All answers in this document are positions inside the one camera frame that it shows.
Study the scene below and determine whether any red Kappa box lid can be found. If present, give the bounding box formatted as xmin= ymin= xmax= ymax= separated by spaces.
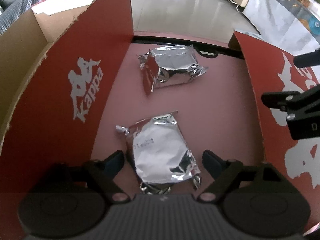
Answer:
xmin=228 ymin=30 xmax=319 ymax=230

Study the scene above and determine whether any silver foil pouch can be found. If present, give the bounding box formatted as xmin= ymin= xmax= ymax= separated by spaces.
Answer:
xmin=138 ymin=45 xmax=208 ymax=96
xmin=116 ymin=111 xmax=201 ymax=194

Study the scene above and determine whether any red cardboard shoe box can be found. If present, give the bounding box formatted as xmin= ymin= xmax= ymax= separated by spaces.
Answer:
xmin=1 ymin=0 xmax=133 ymax=239

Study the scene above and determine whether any blue round fan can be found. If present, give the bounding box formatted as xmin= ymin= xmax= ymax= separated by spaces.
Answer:
xmin=309 ymin=16 xmax=320 ymax=35

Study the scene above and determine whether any white marble tv cabinet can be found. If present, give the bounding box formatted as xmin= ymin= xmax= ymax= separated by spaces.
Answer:
xmin=243 ymin=0 xmax=319 ymax=55

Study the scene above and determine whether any pink lap desk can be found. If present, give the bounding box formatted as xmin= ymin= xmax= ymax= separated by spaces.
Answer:
xmin=91 ymin=42 xmax=264 ymax=196

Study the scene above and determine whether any houndstooth sofa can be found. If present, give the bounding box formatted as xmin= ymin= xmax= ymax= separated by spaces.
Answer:
xmin=1 ymin=0 xmax=42 ymax=36

